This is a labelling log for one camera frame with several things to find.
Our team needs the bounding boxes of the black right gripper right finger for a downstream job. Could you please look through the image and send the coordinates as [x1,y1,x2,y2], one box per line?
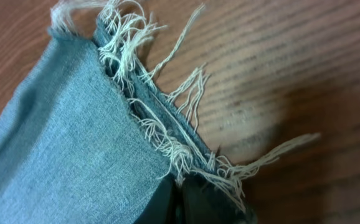
[181,175,257,224]

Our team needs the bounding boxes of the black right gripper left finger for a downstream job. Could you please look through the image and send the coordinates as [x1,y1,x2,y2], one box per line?
[134,177,177,224]

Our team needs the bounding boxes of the light blue denim jeans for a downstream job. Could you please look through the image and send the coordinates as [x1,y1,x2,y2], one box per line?
[0,1,316,223]

